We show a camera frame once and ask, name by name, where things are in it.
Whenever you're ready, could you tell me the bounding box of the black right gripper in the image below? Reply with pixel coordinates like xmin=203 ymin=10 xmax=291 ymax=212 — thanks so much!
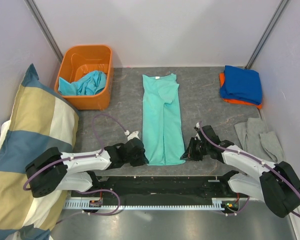
xmin=180 ymin=137 xmax=209 ymax=161

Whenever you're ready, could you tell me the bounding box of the mint green t shirt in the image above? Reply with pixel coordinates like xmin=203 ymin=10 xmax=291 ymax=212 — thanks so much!
xmin=142 ymin=73 xmax=185 ymax=166

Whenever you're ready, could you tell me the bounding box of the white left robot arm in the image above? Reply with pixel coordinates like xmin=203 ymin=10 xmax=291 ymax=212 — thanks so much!
xmin=23 ymin=137 xmax=149 ymax=198

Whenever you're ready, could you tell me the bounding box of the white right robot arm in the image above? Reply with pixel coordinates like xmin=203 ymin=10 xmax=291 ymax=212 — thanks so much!
xmin=181 ymin=123 xmax=300 ymax=218

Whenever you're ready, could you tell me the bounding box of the grey cloth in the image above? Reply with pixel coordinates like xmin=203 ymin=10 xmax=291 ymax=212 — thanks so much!
xmin=234 ymin=118 xmax=286 ymax=163

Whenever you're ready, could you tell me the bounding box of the light blue t shirt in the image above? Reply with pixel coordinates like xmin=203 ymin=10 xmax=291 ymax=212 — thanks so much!
xmin=58 ymin=70 xmax=107 ymax=96

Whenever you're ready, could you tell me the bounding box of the folded orange t shirt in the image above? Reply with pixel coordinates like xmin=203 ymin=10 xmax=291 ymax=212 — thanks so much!
xmin=219 ymin=72 xmax=262 ymax=110

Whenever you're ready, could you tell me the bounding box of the folded blue t shirt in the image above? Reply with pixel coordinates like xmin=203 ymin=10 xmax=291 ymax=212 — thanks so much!
xmin=219 ymin=65 xmax=263 ymax=106

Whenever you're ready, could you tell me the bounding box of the orange plastic basket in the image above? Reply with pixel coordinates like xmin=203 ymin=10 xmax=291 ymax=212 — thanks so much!
xmin=54 ymin=44 xmax=114 ymax=110

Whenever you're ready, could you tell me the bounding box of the striped blue beige pillow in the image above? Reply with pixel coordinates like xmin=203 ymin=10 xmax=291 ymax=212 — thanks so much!
xmin=0 ymin=65 xmax=79 ymax=240

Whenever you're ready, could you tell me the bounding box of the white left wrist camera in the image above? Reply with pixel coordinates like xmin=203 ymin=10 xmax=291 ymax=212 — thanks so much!
xmin=124 ymin=130 xmax=140 ymax=141

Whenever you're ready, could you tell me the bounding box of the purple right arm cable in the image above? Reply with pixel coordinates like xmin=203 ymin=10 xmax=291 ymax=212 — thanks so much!
xmin=198 ymin=121 xmax=300 ymax=221

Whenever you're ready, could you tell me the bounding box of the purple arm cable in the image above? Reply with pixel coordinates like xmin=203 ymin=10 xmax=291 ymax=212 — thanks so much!
xmin=23 ymin=113 xmax=122 ymax=225
xmin=198 ymin=121 xmax=300 ymax=221

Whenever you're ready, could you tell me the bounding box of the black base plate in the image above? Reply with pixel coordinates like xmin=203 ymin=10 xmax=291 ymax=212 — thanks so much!
xmin=70 ymin=175 xmax=248 ymax=206

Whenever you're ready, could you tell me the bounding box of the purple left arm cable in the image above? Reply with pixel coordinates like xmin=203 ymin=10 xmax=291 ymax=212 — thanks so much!
xmin=23 ymin=113 xmax=122 ymax=225

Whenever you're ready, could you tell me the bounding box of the white slotted cable duct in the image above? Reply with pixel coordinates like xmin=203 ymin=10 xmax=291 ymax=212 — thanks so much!
xmin=63 ymin=198 xmax=239 ymax=211

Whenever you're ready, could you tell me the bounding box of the right aluminium corner post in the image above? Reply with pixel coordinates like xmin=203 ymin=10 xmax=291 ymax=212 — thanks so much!
xmin=244 ymin=0 xmax=290 ymax=69

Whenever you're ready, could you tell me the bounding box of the aluminium corner post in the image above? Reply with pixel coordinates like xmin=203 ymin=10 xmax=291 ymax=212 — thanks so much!
xmin=244 ymin=0 xmax=290 ymax=69
xmin=24 ymin=0 xmax=64 ymax=63

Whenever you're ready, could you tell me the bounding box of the left aluminium corner post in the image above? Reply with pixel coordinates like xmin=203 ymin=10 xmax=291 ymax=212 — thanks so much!
xmin=24 ymin=0 xmax=64 ymax=63

